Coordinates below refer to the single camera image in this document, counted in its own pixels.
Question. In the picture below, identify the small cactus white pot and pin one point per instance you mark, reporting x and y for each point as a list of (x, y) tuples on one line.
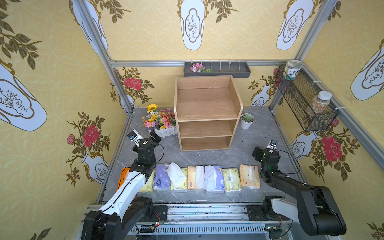
[(246, 120)]

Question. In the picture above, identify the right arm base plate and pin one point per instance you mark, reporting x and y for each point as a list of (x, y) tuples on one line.
[(260, 213)]

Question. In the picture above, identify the dark wall hook rack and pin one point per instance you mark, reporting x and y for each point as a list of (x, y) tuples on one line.
[(238, 69)]

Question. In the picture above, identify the wooden three-tier shelf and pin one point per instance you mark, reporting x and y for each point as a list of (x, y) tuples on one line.
[(207, 112)]

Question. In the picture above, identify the pink flower on rack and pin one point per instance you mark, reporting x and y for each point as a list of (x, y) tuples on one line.
[(199, 68)]

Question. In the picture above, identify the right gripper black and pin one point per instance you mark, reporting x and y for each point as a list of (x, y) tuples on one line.
[(261, 153)]

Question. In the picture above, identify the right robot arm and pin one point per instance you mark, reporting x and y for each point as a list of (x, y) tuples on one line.
[(316, 208)]

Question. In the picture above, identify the yellow floral pack bottom shelf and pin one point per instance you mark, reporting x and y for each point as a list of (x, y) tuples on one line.
[(232, 180)]

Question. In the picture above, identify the yellow tissue pack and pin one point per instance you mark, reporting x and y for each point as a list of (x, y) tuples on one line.
[(178, 177)]

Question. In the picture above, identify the black wire wall basket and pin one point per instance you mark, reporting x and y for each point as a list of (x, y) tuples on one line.
[(299, 94)]

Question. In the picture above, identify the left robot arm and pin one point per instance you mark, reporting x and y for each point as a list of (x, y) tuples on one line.
[(125, 209)]

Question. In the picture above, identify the orange tissue pack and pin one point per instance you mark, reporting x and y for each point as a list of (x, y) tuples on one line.
[(124, 173)]

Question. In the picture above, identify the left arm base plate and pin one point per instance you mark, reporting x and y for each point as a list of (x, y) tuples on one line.
[(160, 213)]

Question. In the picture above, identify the green-yellow tissue pack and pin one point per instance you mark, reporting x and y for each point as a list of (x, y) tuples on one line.
[(149, 185)]

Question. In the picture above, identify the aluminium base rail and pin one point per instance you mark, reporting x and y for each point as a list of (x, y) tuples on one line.
[(218, 219)]

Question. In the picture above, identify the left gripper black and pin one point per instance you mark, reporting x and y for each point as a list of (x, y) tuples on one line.
[(151, 142)]

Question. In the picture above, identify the printed lidded jar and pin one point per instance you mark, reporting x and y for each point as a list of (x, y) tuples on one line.
[(292, 68)]

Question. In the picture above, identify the white purple tissue pack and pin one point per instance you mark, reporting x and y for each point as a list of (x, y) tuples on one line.
[(214, 180)]

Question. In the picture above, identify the artificial flowers white fence planter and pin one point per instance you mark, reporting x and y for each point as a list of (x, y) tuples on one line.
[(161, 121)]

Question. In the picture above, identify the clear jar white lid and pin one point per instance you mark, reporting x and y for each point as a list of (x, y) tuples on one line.
[(319, 103)]

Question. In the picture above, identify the peach tissue pack bottom shelf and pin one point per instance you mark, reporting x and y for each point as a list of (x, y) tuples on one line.
[(249, 176)]

